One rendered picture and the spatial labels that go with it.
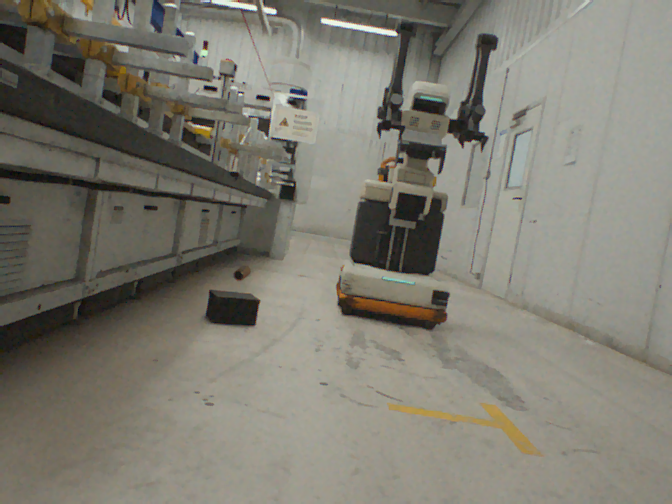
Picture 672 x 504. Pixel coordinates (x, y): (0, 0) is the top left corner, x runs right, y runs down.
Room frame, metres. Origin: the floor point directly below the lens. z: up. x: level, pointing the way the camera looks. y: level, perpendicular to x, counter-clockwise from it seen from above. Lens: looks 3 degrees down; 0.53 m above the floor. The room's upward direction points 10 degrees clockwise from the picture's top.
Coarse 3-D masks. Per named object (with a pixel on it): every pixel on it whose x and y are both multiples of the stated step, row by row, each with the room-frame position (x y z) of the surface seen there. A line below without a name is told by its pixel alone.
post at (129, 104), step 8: (144, 0) 1.55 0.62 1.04; (152, 0) 1.58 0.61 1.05; (136, 8) 1.55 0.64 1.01; (144, 8) 1.55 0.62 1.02; (136, 16) 1.55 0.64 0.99; (144, 16) 1.55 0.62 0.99; (136, 24) 1.55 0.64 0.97; (144, 24) 1.55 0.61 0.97; (136, 48) 1.55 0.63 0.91; (128, 72) 1.55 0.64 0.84; (136, 72) 1.55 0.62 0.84; (128, 96) 1.55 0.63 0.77; (136, 96) 1.56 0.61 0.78; (128, 104) 1.55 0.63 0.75; (136, 104) 1.57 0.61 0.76; (120, 112) 1.55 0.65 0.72; (128, 112) 1.55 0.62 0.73; (136, 112) 1.58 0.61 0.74
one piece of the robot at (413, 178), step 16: (400, 112) 3.17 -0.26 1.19; (416, 112) 3.15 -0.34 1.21; (400, 128) 3.17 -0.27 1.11; (416, 128) 3.16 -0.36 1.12; (432, 128) 3.17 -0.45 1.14; (448, 128) 3.18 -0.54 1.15; (416, 160) 3.19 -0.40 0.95; (400, 176) 3.16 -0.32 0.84; (416, 176) 3.16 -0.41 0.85; (432, 176) 3.17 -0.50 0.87; (400, 192) 3.13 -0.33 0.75; (416, 192) 3.13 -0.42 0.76
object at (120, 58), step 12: (60, 48) 1.34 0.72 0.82; (72, 48) 1.34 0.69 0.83; (120, 60) 1.34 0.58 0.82; (132, 60) 1.35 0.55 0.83; (144, 60) 1.35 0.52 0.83; (156, 60) 1.35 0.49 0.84; (168, 60) 1.35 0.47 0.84; (168, 72) 1.35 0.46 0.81; (180, 72) 1.35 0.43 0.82; (192, 72) 1.35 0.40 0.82; (204, 72) 1.35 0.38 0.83
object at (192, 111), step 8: (144, 104) 2.09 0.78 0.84; (192, 112) 2.09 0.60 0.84; (200, 112) 2.10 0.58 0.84; (208, 112) 2.10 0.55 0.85; (216, 112) 2.10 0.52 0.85; (216, 120) 2.12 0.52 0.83; (224, 120) 2.10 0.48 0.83; (232, 120) 2.10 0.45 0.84; (240, 120) 2.10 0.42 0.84; (248, 120) 2.10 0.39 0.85
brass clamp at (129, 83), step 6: (126, 72) 1.52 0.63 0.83; (120, 78) 1.52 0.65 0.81; (126, 78) 1.52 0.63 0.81; (132, 78) 1.52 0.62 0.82; (138, 78) 1.54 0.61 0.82; (120, 84) 1.52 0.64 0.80; (126, 84) 1.53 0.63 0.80; (132, 84) 1.52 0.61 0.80; (138, 84) 1.53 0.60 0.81; (144, 84) 1.59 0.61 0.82; (120, 90) 1.54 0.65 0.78; (126, 90) 1.53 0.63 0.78; (132, 90) 1.53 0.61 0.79; (138, 90) 1.55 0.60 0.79; (138, 96) 1.57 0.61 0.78; (144, 96) 1.60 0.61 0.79
